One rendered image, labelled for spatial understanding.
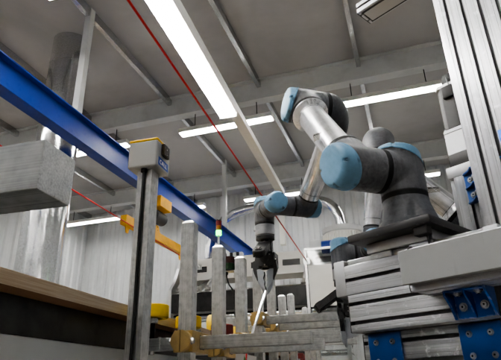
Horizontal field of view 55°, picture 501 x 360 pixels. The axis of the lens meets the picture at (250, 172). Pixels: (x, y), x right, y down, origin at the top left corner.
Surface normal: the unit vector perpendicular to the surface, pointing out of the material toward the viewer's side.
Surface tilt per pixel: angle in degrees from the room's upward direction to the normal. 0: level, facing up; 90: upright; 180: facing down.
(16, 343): 90
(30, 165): 90
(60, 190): 90
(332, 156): 96
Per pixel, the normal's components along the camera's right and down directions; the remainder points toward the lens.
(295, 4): 0.03, 0.91
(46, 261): 0.62, -0.33
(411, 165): 0.31, -0.40
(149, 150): -0.26, -0.39
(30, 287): 0.97, -0.13
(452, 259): -0.74, -0.26
